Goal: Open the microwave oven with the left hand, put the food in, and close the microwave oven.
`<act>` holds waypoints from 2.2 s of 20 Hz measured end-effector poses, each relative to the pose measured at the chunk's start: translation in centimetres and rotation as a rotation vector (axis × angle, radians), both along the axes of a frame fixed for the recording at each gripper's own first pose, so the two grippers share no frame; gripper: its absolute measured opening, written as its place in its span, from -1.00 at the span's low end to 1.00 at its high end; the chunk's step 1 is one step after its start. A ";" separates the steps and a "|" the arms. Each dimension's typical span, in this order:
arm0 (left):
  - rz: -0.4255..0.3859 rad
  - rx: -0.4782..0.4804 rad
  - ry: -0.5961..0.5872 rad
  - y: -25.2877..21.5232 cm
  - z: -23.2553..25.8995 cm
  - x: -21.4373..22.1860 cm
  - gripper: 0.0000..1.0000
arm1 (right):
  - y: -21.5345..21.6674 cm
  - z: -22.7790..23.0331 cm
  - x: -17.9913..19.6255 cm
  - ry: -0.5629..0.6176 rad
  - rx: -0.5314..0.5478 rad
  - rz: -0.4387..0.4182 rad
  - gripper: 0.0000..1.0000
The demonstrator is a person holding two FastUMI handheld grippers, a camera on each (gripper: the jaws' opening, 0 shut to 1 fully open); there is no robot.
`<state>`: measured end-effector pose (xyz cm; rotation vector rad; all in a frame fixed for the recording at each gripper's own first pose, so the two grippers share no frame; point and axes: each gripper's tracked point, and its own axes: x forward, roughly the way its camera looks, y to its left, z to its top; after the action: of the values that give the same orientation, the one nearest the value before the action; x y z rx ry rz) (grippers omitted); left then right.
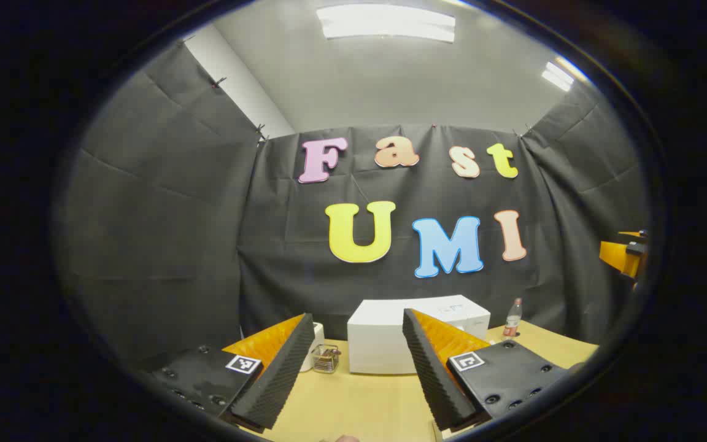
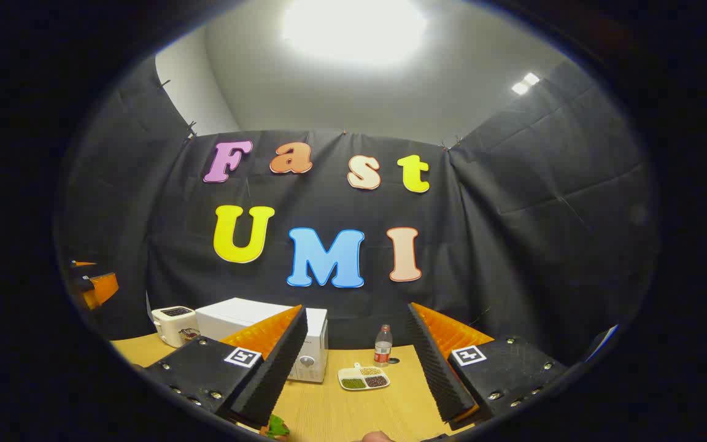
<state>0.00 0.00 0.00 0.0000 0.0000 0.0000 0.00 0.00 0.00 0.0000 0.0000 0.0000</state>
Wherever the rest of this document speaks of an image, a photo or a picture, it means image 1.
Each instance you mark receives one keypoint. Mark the large ceiling light panel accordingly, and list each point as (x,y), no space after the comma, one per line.
(384,23)

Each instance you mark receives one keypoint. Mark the white toaster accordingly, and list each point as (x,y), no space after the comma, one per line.
(316,337)

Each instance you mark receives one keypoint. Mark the small ceiling light panel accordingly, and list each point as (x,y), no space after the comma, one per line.
(559,77)

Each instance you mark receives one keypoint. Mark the white microwave oven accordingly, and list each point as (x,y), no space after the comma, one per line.
(378,344)

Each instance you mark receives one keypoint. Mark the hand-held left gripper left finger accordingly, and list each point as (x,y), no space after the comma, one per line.
(274,380)

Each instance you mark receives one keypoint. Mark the clear plastic water bottle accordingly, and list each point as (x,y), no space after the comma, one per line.
(512,325)

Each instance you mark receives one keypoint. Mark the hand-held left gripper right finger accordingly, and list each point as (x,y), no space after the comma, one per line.
(436,380)

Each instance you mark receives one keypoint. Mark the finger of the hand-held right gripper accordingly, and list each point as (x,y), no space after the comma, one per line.
(620,255)

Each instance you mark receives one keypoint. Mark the small clear glass container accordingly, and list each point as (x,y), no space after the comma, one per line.
(326,360)

